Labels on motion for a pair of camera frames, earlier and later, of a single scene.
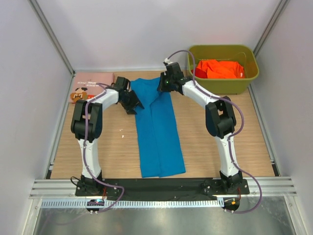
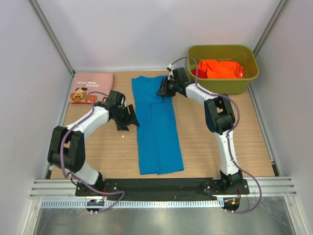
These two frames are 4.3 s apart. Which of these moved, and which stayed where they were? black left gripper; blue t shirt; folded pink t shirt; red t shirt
Moved: black left gripper
Stayed: red t shirt; blue t shirt; folded pink t shirt
